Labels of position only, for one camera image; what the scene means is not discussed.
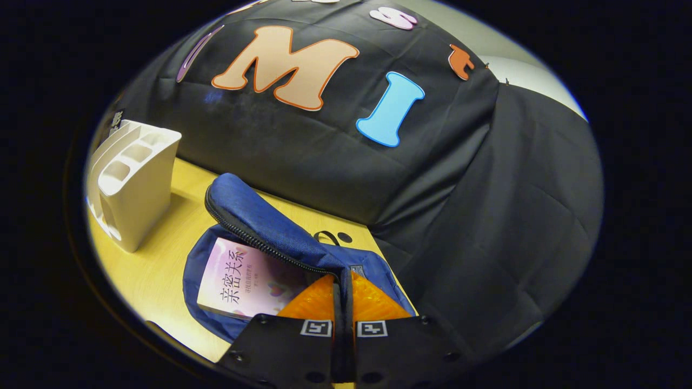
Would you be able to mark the pink cover book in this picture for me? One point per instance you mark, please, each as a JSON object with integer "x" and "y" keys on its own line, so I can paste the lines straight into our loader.
{"x": 243, "y": 275}

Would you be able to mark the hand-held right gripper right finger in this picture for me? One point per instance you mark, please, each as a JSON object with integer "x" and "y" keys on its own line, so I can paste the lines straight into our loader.
{"x": 400, "y": 351}

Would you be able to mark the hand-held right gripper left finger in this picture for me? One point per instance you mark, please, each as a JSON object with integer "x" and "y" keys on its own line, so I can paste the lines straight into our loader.
{"x": 281, "y": 351}

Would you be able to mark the white plastic bookshelf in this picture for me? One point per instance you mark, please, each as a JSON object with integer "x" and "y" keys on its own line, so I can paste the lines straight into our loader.
{"x": 140, "y": 200}

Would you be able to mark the black backdrop cloth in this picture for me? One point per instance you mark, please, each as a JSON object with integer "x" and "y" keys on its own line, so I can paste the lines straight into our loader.
{"x": 459, "y": 189}

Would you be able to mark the blue schoolbag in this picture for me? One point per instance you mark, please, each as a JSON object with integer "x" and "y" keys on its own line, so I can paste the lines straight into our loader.
{"x": 259, "y": 216}

